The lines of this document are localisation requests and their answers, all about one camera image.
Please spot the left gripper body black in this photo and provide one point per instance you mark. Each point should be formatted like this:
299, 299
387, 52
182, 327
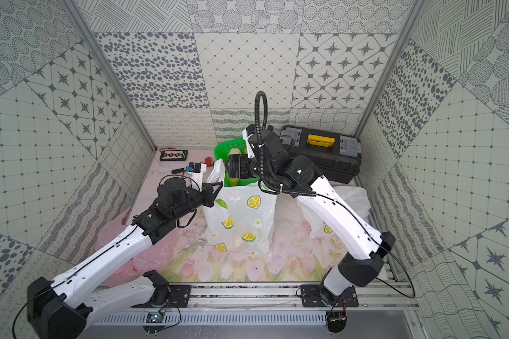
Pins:
206, 193

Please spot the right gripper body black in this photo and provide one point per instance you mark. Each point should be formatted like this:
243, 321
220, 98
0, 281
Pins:
250, 168

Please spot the lemon print plastic bag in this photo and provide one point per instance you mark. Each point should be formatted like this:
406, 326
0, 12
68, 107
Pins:
241, 221

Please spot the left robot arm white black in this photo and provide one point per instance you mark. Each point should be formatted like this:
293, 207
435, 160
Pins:
66, 305

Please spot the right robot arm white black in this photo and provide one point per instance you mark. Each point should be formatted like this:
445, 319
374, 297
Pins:
277, 172

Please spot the red pipe wrench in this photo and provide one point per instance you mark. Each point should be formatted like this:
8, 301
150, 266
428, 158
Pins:
195, 167

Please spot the white pear top left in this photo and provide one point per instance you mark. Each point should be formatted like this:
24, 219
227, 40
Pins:
235, 151

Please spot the black screw bit case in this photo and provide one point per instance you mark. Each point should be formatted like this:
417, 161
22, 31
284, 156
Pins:
172, 155

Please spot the green plastic basket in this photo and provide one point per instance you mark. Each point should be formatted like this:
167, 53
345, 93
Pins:
222, 152

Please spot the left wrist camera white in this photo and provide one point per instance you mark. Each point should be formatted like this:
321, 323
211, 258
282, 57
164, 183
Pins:
197, 178

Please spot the black toolbox yellow handle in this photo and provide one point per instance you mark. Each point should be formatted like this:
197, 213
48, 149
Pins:
338, 156

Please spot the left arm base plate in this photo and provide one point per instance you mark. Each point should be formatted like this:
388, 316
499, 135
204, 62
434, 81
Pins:
173, 295

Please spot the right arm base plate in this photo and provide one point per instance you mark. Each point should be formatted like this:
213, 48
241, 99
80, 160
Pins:
314, 295

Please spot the aluminium front rail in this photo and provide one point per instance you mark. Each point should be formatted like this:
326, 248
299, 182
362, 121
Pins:
286, 295

